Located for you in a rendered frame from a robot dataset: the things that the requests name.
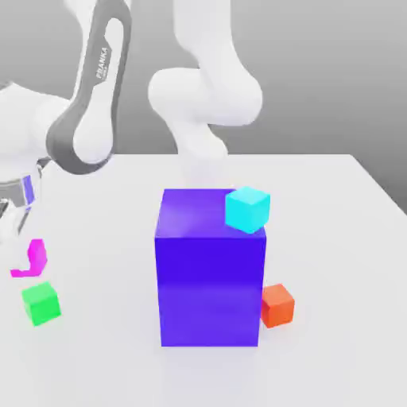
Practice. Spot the small green cube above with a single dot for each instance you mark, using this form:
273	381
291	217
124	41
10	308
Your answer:
41	303

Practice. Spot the large purple box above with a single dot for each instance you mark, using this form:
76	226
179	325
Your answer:
208	286

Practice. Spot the small magenta cube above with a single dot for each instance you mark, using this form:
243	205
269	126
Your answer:
37	254

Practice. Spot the small orange cube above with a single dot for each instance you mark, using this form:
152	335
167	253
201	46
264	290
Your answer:
277	306

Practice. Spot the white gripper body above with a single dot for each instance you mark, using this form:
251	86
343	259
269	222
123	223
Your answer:
11	224

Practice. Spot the small cyan cube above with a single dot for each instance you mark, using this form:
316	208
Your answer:
247	210

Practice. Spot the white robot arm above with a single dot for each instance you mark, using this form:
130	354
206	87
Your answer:
206	89

